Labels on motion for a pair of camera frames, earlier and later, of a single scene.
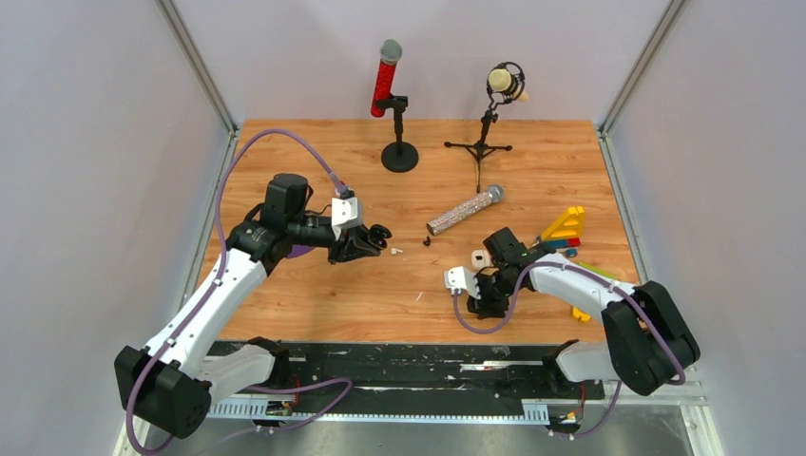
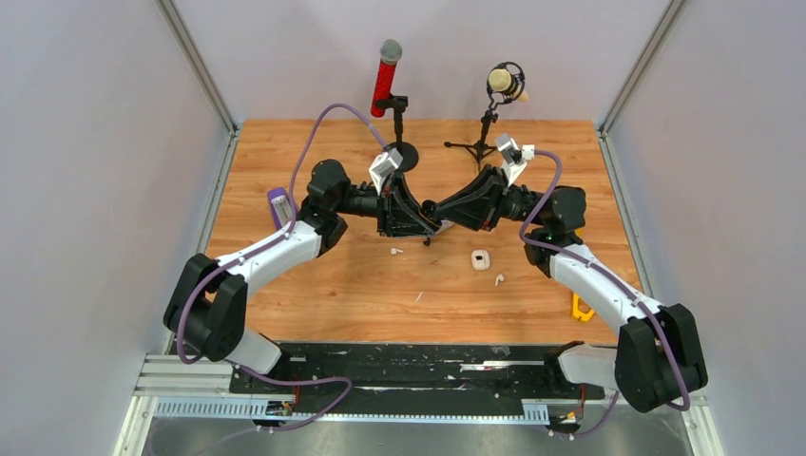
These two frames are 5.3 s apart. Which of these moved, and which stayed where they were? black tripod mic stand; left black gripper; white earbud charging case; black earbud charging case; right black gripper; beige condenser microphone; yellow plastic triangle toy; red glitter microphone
Moved: right black gripper; left black gripper; black earbud charging case
Stayed: red glitter microphone; white earbud charging case; black tripod mic stand; yellow plastic triangle toy; beige condenser microphone
